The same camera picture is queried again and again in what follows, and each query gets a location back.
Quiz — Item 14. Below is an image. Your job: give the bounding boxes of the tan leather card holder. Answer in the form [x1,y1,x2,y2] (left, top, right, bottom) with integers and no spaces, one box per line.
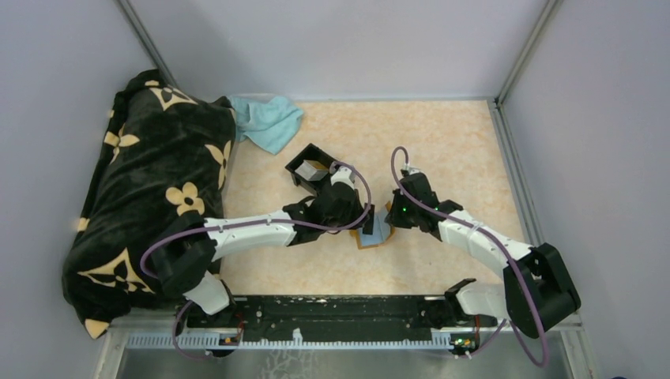
[349,201,395,250]

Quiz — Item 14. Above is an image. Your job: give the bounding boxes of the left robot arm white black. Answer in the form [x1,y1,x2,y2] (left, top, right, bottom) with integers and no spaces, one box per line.
[140,162,372,327]

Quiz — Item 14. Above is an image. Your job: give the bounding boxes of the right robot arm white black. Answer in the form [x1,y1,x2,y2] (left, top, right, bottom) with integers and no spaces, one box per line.
[386,169,582,339]

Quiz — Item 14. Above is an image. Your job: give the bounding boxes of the silver cards in tray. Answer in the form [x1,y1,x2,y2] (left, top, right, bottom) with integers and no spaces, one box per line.
[295,159,329,182]

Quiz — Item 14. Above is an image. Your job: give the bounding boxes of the black card tray box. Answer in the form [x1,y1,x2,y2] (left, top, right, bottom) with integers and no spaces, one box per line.
[285,143,335,196]

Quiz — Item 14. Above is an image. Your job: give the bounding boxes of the light blue cloth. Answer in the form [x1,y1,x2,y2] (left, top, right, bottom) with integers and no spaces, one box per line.
[228,96,304,155]

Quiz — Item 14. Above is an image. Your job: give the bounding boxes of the black floral blanket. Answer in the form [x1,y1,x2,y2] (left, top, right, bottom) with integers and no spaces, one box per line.
[62,69,236,339]

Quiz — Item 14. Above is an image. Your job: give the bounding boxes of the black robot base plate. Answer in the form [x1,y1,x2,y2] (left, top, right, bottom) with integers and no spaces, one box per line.
[176,295,498,345]

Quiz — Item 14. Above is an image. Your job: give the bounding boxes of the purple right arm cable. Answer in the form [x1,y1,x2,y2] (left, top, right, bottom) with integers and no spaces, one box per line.
[390,145,551,370]

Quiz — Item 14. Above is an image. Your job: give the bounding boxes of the aluminium frame rail front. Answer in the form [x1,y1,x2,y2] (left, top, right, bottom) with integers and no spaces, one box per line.
[99,295,585,351]

